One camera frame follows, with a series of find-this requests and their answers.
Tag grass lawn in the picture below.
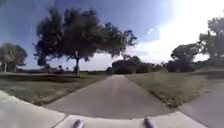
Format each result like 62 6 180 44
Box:
124 68 224 109
0 71 110 107

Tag grey asphalt road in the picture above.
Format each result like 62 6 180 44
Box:
178 88 224 128

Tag group of trees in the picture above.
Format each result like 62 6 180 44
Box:
164 14 224 74

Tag pale concrete pavement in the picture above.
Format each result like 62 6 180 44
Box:
0 89 210 128

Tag large spreading tree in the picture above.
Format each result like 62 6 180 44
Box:
33 6 139 77

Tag dark bushes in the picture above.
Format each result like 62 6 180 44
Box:
105 54 164 76

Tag robot's own part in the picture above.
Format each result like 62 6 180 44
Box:
143 117 156 128
71 119 85 128

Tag grey asphalt path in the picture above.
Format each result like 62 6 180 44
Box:
43 74 175 120

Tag small tree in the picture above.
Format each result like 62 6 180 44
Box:
0 42 29 73

